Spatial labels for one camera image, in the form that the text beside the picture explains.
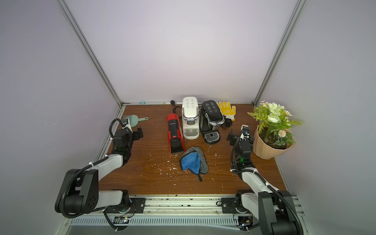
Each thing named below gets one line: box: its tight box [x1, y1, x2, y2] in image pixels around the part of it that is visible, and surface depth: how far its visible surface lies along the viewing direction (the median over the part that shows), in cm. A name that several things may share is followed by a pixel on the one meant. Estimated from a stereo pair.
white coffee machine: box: [181, 96, 200, 141], surface depth 90 cm
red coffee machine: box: [166, 113, 186, 154], surface depth 83 cm
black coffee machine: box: [199, 99, 225, 144], surface depth 89 cm
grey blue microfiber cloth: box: [179, 146, 210, 183], surface depth 87 cm
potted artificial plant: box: [247, 100, 304, 160], surface depth 77 cm
